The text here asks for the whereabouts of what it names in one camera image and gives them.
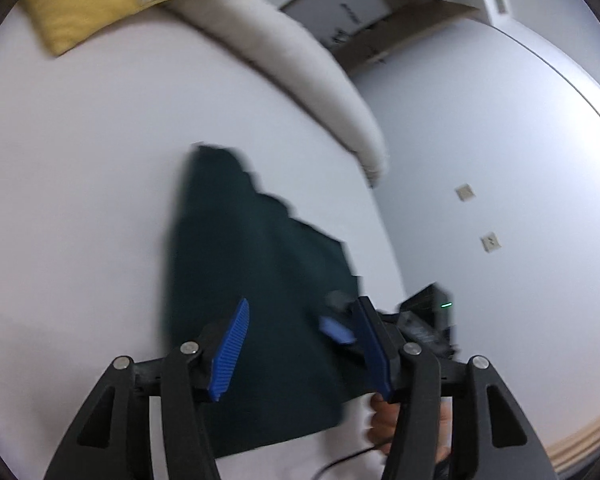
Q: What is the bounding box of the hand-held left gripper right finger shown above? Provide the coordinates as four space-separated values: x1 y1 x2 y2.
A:
357 296 556 480

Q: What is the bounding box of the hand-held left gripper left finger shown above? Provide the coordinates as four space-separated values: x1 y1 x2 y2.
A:
44 298 251 480

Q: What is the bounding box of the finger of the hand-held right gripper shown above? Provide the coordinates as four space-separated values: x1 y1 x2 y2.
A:
326 289 355 317
319 315 358 346

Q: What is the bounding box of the dark green sweater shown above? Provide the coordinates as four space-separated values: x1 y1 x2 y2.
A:
162 144 363 458

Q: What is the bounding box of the person's right hand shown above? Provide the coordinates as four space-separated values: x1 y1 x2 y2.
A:
367 392 406 453

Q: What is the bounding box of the beige rolled duvet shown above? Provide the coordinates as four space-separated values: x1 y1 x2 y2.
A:
162 0 387 188

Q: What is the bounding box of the brown room door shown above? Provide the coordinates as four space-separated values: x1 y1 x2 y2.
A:
337 0 481 78

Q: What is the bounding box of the yellow patterned pillow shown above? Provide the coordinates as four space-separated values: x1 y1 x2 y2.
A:
20 0 245 56

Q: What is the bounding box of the black cable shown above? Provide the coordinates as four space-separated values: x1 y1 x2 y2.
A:
314 446 394 480

